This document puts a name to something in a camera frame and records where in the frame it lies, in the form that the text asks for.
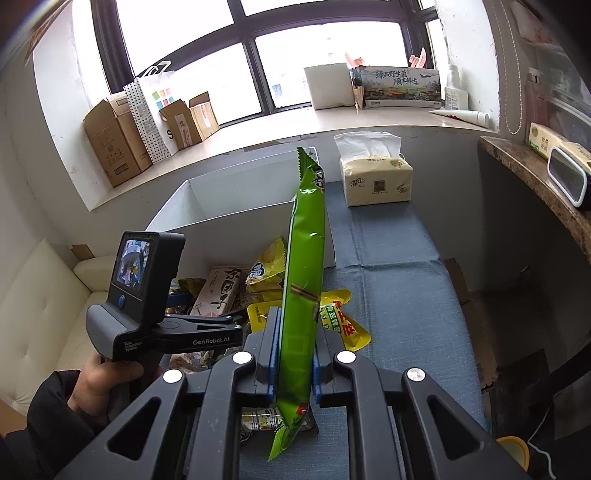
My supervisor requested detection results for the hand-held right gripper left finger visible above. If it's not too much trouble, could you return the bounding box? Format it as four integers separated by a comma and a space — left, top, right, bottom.
54, 307, 282, 480

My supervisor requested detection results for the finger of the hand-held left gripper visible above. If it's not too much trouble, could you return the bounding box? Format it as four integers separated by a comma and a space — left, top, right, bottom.
157, 311, 245, 354

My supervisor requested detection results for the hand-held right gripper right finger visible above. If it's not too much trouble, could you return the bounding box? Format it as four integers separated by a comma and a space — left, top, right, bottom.
311, 330, 532, 480

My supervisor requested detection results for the green snack packet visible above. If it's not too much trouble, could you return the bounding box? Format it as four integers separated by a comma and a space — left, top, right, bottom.
268, 147, 327, 462

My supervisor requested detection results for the white storage box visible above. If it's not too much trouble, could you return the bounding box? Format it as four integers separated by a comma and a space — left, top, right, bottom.
144, 147, 337, 271

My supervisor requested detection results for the person's left forearm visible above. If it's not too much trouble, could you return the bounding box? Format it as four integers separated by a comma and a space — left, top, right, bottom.
0, 369, 100, 480

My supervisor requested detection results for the person's left hand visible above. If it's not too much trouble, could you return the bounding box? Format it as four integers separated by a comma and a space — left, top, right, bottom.
67, 353, 146, 431

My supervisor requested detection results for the yellow red-print snack pouch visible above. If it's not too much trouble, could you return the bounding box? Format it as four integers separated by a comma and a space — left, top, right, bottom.
247, 288, 372, 349

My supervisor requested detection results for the beige black-lettered snack packet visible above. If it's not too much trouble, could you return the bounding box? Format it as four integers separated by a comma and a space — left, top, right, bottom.
189, 264, 244, 319

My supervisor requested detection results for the small pale yellow snack packet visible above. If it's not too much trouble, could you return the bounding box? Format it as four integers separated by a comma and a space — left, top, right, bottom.
240, 408, 319, 445

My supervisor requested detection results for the yellow chips bag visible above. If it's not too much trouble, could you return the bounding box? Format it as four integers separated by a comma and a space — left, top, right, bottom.
245, 236, 288, 305

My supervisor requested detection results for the large brown cardboard box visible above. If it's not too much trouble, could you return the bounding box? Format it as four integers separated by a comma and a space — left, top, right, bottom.
83, 96, 154, 188

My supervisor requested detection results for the beige tissue pack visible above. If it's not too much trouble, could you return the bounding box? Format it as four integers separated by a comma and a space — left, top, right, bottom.
333, 130, 413, 208

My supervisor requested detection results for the small open cardboard box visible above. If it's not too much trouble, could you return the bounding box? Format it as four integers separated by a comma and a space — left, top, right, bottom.
188, 91, 221, 141
159, 99, 205, 151

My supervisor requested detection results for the yellow cup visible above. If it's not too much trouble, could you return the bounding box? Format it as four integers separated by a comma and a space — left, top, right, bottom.
495, 436, 530, 472

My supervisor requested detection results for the polka dot paper bag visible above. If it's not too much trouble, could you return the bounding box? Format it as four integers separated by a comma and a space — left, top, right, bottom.
122, 60, 182, 165

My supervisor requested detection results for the plain white box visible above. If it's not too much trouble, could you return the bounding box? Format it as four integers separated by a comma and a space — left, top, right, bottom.
303, 62, 357, 110

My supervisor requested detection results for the small printed bag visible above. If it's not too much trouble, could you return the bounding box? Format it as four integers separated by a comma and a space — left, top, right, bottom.
349, 67, 366, 110

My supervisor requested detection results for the brown stone shelf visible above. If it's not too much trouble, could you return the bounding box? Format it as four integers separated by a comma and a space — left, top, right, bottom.
478, 135, 591, 266

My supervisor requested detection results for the white tube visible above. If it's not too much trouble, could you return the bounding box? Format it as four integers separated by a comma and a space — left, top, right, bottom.
428, 109, 491, 128

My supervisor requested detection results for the landscape-print carton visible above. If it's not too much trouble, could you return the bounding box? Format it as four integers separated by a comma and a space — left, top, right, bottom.
358, 65, 443, 110

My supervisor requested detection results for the white plastic bottle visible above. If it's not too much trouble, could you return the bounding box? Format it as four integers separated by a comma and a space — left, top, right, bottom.
444, 65, 470, 112

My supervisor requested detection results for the white-framed black container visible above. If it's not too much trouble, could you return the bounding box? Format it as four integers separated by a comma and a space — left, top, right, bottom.
546, 141, 591, 208

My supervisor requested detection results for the green and white carton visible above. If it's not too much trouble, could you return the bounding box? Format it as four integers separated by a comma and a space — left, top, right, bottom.
527, 122, 570, 161

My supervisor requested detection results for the white cable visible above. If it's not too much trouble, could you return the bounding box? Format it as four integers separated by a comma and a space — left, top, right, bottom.
525, 406, 565, 480

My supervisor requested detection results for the dark window frame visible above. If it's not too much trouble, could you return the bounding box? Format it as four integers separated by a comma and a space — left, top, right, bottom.
90, 0, 438, 128

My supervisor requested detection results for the beaded blind cord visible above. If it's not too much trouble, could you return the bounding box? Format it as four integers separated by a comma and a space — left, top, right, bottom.
496, 0, 525, 136

